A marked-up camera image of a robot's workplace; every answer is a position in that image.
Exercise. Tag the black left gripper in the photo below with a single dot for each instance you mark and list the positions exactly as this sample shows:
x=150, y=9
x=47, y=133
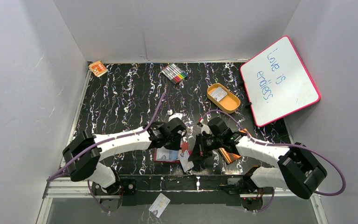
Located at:
x=173, y=143

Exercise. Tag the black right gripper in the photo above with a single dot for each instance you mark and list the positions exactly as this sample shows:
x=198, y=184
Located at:
x=199, y=150

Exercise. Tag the silver VIP card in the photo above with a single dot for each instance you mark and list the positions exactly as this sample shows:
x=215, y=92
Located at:
x=159, y=205
x=183, y=157

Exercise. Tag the red leather card holder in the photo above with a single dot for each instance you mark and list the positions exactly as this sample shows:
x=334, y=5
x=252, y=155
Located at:
x=170, y=156

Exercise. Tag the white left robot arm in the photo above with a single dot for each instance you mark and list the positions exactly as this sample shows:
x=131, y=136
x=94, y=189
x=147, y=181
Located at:
x=83, y=155

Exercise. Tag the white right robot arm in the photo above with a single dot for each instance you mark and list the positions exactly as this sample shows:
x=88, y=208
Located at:
x=292, y=167

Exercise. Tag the white credit card in tray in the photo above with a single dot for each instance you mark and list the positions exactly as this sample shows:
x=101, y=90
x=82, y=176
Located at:
x=218, y=94

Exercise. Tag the small orange card box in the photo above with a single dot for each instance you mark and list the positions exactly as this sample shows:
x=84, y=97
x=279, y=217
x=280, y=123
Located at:
x=98, y=68

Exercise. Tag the yellow oval tray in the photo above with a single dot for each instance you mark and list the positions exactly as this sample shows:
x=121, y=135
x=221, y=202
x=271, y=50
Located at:
x=223, y=98

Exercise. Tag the pack of coloured markers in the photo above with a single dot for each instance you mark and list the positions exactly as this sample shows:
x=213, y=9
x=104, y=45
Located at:
x=174, y=73

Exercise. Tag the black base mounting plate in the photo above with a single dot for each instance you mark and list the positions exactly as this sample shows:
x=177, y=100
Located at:
x=182, y=189

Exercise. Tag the pink framed whiteboard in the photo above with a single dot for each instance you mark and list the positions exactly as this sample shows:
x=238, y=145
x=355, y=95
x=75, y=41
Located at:
x=277, y=83

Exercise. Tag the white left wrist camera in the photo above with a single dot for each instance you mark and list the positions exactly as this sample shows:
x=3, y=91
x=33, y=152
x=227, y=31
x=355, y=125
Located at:
x=175, y=115

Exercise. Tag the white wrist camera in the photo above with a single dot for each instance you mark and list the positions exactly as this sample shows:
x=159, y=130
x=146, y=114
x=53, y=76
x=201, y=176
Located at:
x=175, y=115
x=203, y=128

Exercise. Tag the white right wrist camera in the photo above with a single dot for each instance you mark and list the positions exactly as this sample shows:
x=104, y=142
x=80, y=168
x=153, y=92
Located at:
x=203, y=128

